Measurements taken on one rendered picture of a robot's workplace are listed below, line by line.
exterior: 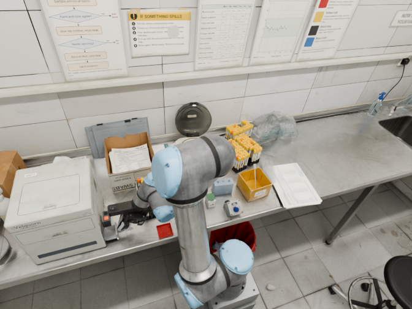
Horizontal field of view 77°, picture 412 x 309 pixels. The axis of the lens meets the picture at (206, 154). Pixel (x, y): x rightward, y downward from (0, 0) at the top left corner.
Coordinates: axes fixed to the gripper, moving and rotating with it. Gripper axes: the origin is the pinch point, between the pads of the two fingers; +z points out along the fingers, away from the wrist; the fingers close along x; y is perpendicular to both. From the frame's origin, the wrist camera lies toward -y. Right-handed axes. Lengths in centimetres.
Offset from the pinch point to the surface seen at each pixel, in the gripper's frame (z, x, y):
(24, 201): -7.8, 4.9, -37.2
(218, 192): -25, 8, 45
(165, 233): -6.3, -5.7, 19.9
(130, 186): -2.9, 25.1, 8.1
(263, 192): -38, 0, 64
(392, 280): -41, -53, 125
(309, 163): -54, 16, 104
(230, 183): -33, 7, 47
